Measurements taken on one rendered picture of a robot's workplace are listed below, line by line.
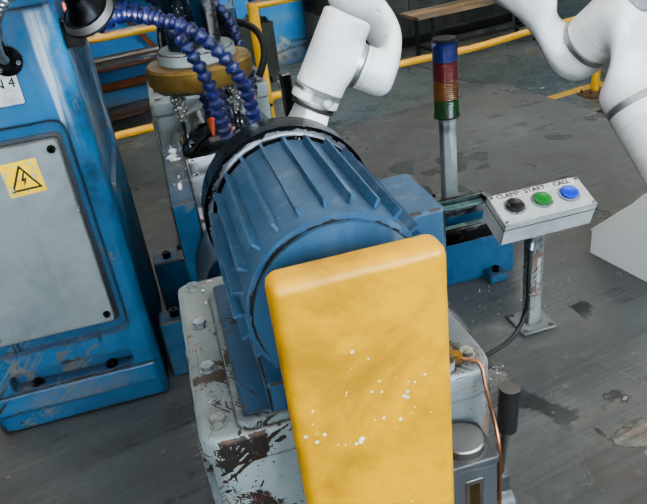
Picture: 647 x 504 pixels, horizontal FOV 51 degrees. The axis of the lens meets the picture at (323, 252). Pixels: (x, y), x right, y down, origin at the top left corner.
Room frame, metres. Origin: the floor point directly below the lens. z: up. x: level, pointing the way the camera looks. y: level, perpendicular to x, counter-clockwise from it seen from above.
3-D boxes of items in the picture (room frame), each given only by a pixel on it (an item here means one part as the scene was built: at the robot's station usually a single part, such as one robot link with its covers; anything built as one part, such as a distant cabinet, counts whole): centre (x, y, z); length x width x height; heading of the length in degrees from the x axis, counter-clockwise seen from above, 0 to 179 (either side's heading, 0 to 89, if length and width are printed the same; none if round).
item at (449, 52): (1.58, -0.34, 1.19); 0.06 x 0.06 x 0.04
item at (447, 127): (1.58, -0.34, 1.01); 0.08 x 0.08 x 0.42; 11
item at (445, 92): (1.58, -0.34, 1.10); 0.06 x 0.06 x 0.04
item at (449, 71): (1.58, -0.34, 1.14); 0.06 x 0.06 x 0.04
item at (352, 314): (0.56, -0.03, 1.16); 0.33 x 0.26 x 0.42; 11
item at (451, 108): (1.58, -0.34, 1.05); 0.06 x 0.06 x 0.04
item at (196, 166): (1.17, 0.16, 1.11); 0.12 x 0.11 x 0.07; 101
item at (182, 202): (1.15, 0.28, 0.97); 0.30 x 0.11 x 0.34; 11
